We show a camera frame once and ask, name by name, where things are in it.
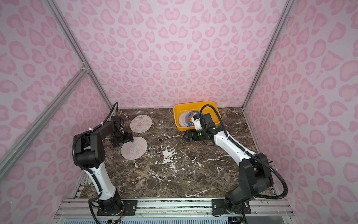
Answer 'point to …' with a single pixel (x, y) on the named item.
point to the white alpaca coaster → (182, 119)
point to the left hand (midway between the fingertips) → (128, 141)
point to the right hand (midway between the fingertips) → (190, 135)
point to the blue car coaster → (188, 117)
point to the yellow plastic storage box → (179, 108)
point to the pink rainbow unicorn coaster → (134, 150)
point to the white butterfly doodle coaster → (141, 123)
